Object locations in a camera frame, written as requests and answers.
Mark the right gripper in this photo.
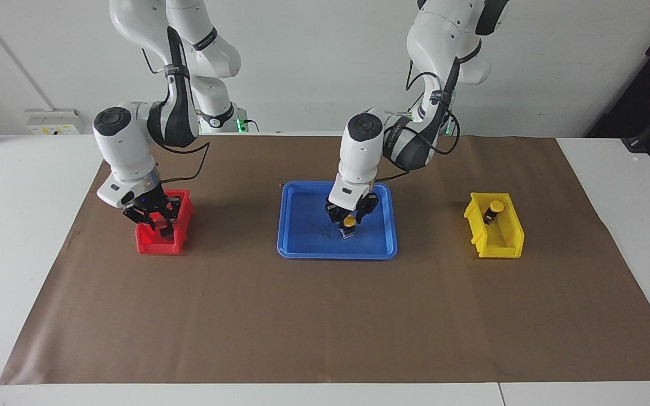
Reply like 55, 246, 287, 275
122, 185, 183, 231

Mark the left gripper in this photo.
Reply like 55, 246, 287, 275
325, 192, 381, 228

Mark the red plastic bin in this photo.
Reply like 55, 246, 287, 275
135, 189, 195, 255

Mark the blue plastic tray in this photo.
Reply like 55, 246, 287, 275
277, 180, 399, 261

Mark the yellow plastic bin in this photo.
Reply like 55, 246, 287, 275
463, 192, 526, 259

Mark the black cable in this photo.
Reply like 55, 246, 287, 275
378, 55, 462, 184
158, 140, 212, 200

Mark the white wall socket box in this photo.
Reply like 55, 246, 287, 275
24, 108, 86, 136

